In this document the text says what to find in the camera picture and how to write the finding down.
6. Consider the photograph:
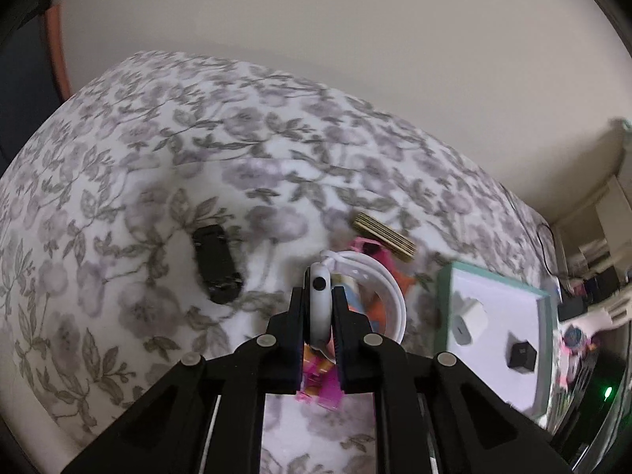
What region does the pink fitness band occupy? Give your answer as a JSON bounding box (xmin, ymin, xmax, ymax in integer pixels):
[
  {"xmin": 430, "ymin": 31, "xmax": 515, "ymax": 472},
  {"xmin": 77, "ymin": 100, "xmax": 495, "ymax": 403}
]
[{"xmin": 348, "ymin": 237, "xmax": 396, "ymax": 270}]

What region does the teal cardboard box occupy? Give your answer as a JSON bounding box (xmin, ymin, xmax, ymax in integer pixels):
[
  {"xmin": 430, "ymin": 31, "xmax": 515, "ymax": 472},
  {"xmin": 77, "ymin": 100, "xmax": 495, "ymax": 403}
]
[{"xmin": 434, "ymin": 261, "xmax": 553, "ymax": 418}]

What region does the cream plastic basket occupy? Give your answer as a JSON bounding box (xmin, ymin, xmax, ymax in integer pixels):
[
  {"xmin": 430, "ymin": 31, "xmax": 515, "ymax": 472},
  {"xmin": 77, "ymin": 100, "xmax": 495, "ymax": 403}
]
[{"xmin": 583, "ymin": 296, "xmax": 632, "ymax": 331}]

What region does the black power bank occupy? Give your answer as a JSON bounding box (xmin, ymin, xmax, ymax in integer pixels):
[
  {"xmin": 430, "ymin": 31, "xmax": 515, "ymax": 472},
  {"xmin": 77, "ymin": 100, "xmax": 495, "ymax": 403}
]
[{"xmin": 558, "ymin": 299, "xmax": 589, "ymax": 322}]

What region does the orange trimmed dark panel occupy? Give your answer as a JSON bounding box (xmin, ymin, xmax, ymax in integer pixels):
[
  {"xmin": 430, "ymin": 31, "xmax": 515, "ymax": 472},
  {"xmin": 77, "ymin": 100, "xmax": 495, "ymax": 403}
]
[{"xmin": 0, "ymin": 2, "xmax": 74, "ymax": 159}]

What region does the pink doll toy figure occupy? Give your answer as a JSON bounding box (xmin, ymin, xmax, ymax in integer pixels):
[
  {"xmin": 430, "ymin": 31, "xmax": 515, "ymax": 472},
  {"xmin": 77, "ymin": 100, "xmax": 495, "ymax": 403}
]
[{"xmin": 296, "ymin": 343, "xmax": 344, "ymax": 410}]

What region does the cream shelf unit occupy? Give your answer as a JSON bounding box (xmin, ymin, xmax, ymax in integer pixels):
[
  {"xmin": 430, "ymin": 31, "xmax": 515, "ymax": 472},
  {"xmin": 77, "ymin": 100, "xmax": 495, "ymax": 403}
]
[{"xmin": 552, "ymin": 118, "xmax": 632, "ymax": 280}]

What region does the black toy car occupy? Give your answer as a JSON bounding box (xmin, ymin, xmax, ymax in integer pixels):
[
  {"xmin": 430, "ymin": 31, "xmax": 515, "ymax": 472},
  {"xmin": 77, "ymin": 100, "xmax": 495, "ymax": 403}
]
[{"xmin": 192, "ymin": 224, "xmax": 244, "ymax": 304}]

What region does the white charger adapter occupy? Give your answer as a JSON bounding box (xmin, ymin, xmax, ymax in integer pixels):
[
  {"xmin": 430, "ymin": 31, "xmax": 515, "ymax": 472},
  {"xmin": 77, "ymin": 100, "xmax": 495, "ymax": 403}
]
[{"xmin": 453, "ymin": 296, "xmax": 487, "ymax": 346}]

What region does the black cable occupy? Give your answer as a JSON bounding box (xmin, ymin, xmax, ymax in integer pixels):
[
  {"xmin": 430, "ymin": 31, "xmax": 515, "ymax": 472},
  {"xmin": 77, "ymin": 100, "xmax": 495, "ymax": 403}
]
[{"xmin": 537, "ymin": 222, "xmax": 560, "ymax": 277}]

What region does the gold patterned case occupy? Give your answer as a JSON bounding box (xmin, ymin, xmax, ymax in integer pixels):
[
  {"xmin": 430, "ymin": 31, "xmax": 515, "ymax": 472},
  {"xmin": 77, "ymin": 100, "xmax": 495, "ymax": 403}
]
[{"xmin": 352, "ymin": 212, "xmax": 416, "ymax": 261}]

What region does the orange toy clip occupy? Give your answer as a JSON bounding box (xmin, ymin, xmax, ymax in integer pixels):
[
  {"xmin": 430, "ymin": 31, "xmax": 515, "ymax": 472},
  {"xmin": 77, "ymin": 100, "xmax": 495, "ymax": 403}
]
[{"xmin": 368, "ymin": 257, "xmax": 419, "ymax": 329}]

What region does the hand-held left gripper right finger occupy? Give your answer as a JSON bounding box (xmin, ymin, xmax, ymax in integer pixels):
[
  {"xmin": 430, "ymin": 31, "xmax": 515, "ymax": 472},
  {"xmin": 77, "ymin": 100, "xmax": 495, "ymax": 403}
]
[{"xmin": 332, "ymin": 286, "xmax": 574, "ymax": 474}]

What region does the floral blanket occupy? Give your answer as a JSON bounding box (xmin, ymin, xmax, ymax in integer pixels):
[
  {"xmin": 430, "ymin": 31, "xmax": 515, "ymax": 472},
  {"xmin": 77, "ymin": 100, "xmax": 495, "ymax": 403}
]
[{"xmin": 0, "ymin": 49, "xmax": 561, "ymax": 474}]

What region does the pile of small toys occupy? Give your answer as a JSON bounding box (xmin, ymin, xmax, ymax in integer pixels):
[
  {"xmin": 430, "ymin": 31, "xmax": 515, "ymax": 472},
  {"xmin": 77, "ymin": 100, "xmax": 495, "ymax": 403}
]
[{"xmin": 560, "ymin": 323, "xmax": 596, "ymax": 388}]

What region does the white smartwatch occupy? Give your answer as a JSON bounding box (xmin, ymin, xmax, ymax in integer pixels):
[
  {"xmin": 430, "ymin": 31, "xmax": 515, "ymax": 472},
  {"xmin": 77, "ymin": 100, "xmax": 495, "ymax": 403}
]
[{"xmin": 303, "ymin": 249, "xmax": 408, "ymax": 351}]

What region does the black cube adapter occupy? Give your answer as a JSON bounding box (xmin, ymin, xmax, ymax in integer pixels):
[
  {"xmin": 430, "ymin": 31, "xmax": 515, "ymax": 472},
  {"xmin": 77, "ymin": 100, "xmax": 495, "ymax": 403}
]
[{"xmin": 508, "ymin": 340, "xmax": 536, "ymax": 371}]

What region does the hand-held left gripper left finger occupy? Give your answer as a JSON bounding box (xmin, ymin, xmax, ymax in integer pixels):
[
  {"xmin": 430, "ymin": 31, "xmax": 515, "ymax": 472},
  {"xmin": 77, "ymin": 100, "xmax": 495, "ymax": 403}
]
[{"xmin": 62, "ymin": 286, "xmax": 307, "ymax": 474}]

